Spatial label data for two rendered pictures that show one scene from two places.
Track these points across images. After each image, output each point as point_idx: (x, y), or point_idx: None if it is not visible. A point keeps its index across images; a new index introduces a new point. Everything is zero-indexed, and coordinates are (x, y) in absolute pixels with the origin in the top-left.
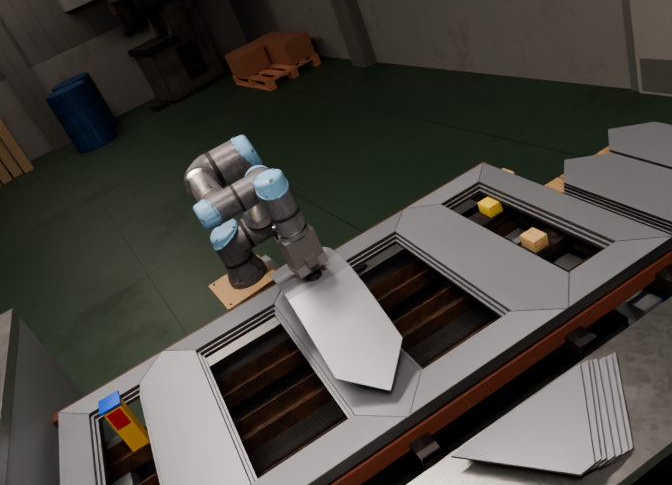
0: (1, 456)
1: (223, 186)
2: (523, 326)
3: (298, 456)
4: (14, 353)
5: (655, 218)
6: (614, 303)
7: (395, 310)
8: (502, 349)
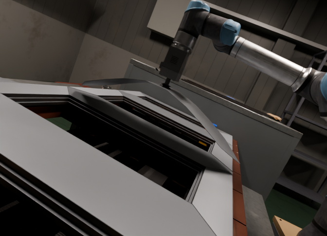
0: (198, 90)
1: (313, 100)
2: None
3: (111, 94)
4: (263, 121)
5: None
6: None
7: None
8: (11, 82)
